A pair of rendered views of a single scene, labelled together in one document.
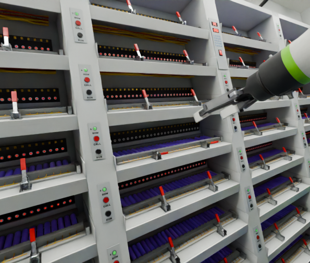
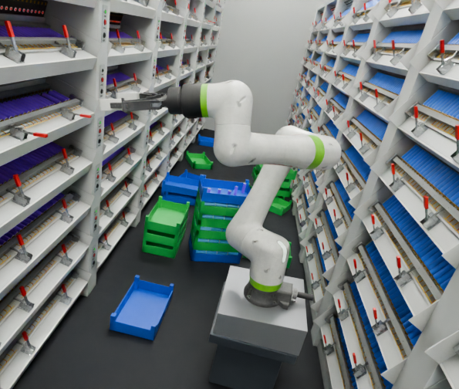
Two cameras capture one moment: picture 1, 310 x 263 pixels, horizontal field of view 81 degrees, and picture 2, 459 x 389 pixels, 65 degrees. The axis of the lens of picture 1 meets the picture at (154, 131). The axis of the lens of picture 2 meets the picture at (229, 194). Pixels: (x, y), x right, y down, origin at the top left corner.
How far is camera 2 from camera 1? 0.63 m
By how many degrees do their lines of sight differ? 64
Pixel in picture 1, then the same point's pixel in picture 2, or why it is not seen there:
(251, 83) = (172, 100)
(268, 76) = (187, 105)
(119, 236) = not seen: outside the picture
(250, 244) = (88, 226)
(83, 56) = not seen: outside the picture
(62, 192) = not seen: outside the picture
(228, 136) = (92, 103)
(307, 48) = (216, 102)
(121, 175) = not seen: outside the picture
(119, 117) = not seen: outside the picture
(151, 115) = (22, 72)
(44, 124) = not seen: outside the picture
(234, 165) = (91, 140)
